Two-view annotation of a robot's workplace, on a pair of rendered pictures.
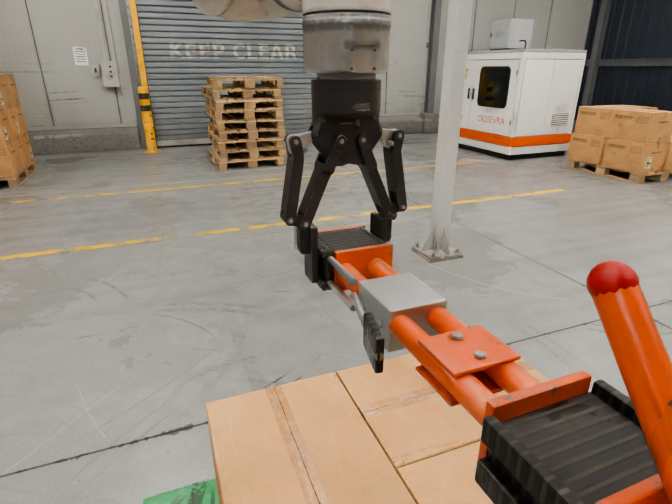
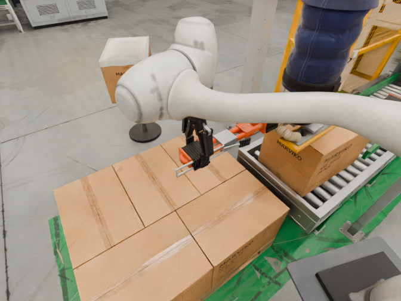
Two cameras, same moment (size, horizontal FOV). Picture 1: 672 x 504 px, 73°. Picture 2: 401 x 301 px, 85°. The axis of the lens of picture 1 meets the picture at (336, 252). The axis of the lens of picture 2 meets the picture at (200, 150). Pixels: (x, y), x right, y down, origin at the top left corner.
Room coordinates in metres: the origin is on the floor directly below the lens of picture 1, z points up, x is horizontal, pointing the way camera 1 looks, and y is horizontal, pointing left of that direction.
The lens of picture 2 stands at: (0.63, 0.52, 1.76)
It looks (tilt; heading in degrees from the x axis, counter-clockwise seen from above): 44 degrees down; 257
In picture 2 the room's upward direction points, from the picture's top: straight up
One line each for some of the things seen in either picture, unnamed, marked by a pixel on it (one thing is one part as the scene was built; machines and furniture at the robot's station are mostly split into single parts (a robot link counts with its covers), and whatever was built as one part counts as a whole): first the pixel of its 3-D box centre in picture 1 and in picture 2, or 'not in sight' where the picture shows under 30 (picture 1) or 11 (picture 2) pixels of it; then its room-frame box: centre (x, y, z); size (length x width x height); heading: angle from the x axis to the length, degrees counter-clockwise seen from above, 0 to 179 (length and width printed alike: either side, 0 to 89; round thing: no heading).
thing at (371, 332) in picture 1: (326, 279); (215, 156); (0.45, 0.01, 1.21); 0.31 x 0.03 x 0.05; 22
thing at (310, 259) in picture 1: (310, 251); (204, 159); (0.50, 0.03, 1.23); 0.03 x 0.01 x 0.07; 22
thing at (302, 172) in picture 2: not in sight; (315, 141); (-0.40, -0.40, 0.75); 0.60 x 0.40 x 0.40; 19
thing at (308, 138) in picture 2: not in sight; (311, 129); (-0.07, -0.15, 1.11); 0.34 x 0.10 x 0.05; 22
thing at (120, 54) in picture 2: not in sight; (130, 68); (0.81, -1.72, 0.82); 0.60 x 0.40 x 0.40; 86
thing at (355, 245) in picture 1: (350, 255); (194, 153); (0.52, -0.02, 1.21); 0.08 x 0.07 x 0.05; 22
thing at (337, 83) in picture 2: not in sight; (311, 77); (-0.03, -0.24, 1.33); 0.23 x 0.23 x 0.04
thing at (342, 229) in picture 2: not in sight; (351, 231); (-0.78, -0.01, 0.01); 0.15 x 0.15 x 0.03; 21
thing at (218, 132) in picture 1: (243, 119); not in sight; (7.53, 1.49, 0.65); 1.29 x 1.10 x 1.31; 22
